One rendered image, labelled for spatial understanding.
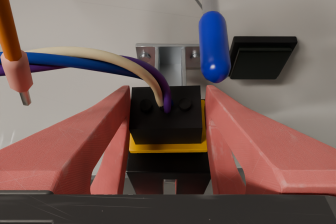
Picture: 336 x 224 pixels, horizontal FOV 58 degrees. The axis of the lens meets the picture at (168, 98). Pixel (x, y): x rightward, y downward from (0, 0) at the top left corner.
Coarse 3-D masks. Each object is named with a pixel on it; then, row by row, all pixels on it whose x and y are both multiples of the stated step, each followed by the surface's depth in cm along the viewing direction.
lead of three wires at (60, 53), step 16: (48, 48) 8; (64, 48) 8; (80, 48) 8; (0, 64) 8; (32, 64) 8; (48, 64) 8; (64, 64) 8; (80, 64) 8; (96, 64) 9; (112, 64) 9; (128, 64) 9; (144, 64) 10; (144, 80) 10; (160, 80) 11; (160, 96) 11
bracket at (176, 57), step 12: (144, 48) 20; (156, 48) 20; (168, 48) 20; (180, 48) 20; (192, 48) 20; (144, 60) 21; (156, 60) 20; (168, 60) 21; (180, 60) 21; (192, 60) 21; (168, 72) 21; (180, 72) 21; (168, 84) 21; (180, 84) 21
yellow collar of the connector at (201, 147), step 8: (136, 144) 14; (144, 144) 14; (152, 144) 14; (160, 144) 14; (168, 144) 14; (176, 144) 14; (184, 144) 14; (192, 144) 14; (200, 144) 14; (136, 152) 14; (144, 152) 14; (152, 152) 14; (160, 152) 14
